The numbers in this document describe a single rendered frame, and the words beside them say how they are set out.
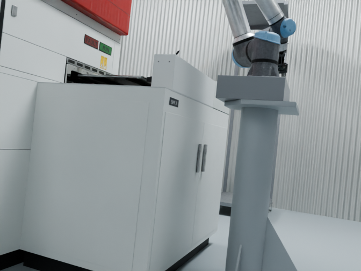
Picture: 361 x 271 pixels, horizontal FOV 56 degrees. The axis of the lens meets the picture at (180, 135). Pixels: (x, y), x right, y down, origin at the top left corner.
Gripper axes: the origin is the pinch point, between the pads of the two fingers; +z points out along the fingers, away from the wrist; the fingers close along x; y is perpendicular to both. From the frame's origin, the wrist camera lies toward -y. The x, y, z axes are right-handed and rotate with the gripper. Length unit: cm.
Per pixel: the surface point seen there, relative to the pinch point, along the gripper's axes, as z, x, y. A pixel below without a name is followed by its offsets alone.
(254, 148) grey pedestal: -3, -22, 60
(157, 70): -37, -58, 47
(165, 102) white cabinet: -31, -56, 61
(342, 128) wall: 127, 97, -112
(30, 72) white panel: -38, -114, 38
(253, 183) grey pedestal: 8, -23, 69
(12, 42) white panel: -52, -116, 39
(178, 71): -35, -50, 46
